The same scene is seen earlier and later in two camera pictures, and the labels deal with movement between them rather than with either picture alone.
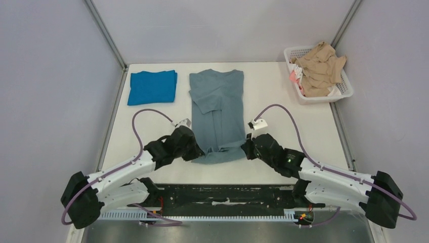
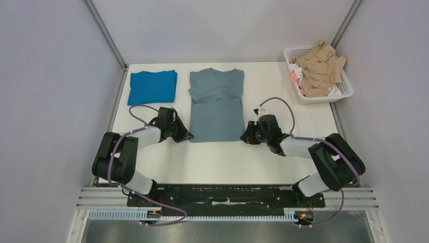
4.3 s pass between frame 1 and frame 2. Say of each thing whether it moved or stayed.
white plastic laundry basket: stayed
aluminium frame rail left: stayed
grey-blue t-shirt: moved
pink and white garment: stayed
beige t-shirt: stayed
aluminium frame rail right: stayed
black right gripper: moved
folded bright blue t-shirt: stayed
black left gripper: moved
